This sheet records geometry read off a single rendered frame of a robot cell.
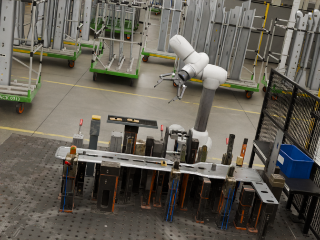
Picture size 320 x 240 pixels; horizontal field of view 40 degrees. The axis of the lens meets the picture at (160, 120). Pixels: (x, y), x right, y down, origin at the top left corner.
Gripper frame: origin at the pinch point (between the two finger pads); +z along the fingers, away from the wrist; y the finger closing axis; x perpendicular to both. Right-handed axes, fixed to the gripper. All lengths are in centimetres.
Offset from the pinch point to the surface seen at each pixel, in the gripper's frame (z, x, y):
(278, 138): -41, 1, -73
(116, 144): 34, -37, -4
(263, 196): 1, 11, -88
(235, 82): -412, -576, -64
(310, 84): -573, -590, -188
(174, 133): -0.7, -31.0, -25.3
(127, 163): 41, -23, -19
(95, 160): 55, -26, -4
